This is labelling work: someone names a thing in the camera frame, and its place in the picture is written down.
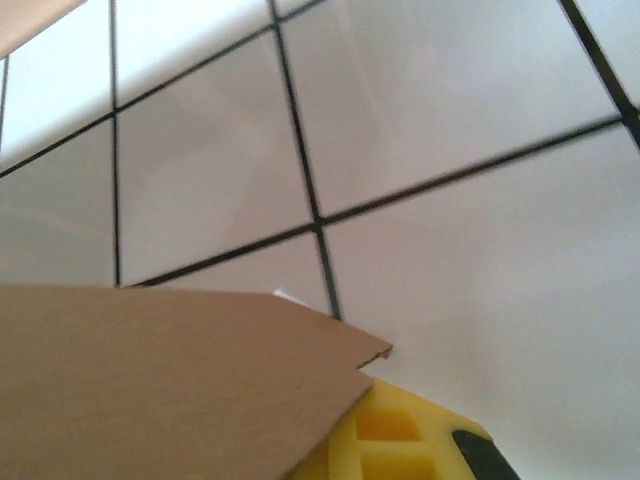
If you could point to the brown cardboard box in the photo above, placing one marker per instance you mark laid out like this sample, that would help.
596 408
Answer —
150 380

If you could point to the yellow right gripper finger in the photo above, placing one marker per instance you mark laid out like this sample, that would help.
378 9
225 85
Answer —
390 450

